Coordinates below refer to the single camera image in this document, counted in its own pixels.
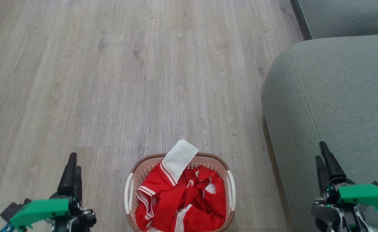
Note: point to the red white-sleeved jersey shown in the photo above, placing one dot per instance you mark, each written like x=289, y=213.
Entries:
x=179, y=158

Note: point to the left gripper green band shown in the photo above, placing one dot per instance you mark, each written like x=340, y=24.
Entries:
x=40, y=209

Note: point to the grey-green flat sofa section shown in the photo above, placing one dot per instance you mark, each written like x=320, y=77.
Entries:
x=346, y=16

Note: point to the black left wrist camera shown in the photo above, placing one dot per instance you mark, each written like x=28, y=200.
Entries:
x=12, y=209

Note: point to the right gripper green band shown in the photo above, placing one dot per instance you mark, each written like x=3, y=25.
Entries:
x=363, y=195

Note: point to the white brown-rimmed laundry basket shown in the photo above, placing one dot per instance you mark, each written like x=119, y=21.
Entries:
x=142, y=172

